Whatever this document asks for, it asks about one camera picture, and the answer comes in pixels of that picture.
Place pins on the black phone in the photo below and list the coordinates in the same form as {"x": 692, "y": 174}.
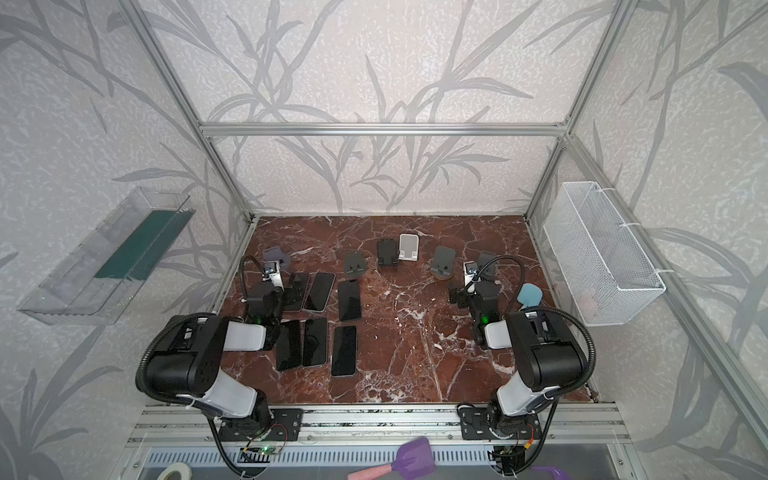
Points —
{"x": 319, "y": 292}
{"x": 315, "y": 343}
{"x": 288, "y": 347}
{"x": 349, "y": 300}
{"x": 295, "y": 291}

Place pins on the grey phone stand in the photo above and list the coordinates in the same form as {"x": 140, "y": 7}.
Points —
{"x": 276, "y": 254}

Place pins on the blue phone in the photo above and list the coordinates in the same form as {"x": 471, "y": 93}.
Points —
{"x": 344, "y": 355}

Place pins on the white folding phone stand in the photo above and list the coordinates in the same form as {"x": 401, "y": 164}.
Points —
{"x": 408, "y": 247}

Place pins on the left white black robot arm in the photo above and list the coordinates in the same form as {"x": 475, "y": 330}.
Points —
{"x": 183, "y": 363}

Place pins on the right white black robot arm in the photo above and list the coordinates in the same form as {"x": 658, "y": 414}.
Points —
{"x": 553, "y": 353}

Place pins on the back left phone stand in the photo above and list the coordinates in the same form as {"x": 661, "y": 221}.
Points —
{"x": 355, "y": 264}

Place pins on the purple pink toy shovel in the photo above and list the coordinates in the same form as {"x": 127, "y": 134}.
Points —
{"x": 414, "y": 460}

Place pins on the white tape roll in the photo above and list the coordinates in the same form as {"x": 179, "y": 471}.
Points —
{"x": 176, "y": 471}

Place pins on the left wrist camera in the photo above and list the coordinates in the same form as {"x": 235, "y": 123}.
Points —
{"x": 271, "y": 272}

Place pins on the white wire mesh basket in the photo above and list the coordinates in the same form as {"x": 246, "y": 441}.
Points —
{"x": 608, "y": 274}

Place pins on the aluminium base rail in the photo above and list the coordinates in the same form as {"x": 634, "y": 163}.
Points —
{"x": 361, "y": 435}

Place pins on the clear plastic wall shelf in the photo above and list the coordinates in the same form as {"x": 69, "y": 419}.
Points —
{"x": 95, "y": 283}

